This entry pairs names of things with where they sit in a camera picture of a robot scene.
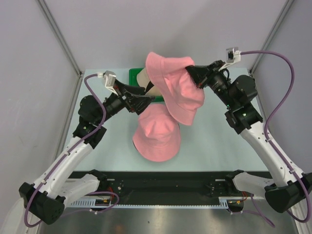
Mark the aluminium frame post left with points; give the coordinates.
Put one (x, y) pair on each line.
(43, 6)

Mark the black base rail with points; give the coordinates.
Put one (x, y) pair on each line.
(168, 188)

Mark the green plastic tray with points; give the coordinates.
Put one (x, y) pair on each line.
(133, 81)

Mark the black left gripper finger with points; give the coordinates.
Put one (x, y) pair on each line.
(138, 103)
(121, 89)

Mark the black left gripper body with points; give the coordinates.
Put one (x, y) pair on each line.
(115, 103)

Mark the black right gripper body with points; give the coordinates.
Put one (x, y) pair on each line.
(213, 75)

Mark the aluminium frame post right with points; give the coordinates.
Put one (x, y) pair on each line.
(273, 33)

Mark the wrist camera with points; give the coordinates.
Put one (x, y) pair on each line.
(233, 57)
(108, 79)

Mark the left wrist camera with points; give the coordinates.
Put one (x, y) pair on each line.
(108, 79)

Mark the aluminium frame post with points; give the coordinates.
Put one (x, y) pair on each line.
(273, 33)
(43, 6)

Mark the beige smile bucket hat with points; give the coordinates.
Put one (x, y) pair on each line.
(143, 80)

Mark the pink bucket hat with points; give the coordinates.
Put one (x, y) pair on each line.
(180, 93)
(156, 113)

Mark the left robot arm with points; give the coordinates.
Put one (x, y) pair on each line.
(48, 196)

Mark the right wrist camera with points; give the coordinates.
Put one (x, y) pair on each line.
(233, 57)

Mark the white cable duct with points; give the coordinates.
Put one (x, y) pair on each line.
(220, 203)

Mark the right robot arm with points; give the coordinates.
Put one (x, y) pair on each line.
(289, 184)

